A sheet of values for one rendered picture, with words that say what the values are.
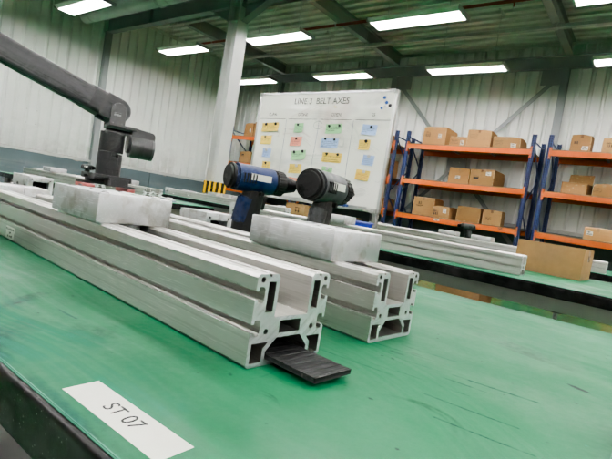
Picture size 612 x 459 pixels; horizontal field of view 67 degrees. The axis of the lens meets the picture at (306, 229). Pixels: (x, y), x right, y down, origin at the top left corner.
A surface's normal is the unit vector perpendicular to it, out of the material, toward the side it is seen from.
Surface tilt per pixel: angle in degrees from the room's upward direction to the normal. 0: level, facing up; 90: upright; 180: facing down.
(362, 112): 90
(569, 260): 89
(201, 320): 90
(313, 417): 0
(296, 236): 90
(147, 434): 0
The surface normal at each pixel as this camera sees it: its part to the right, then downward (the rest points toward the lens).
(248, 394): 0.15, -0.99
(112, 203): 0.73, 0.15
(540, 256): -0.67, -0.09
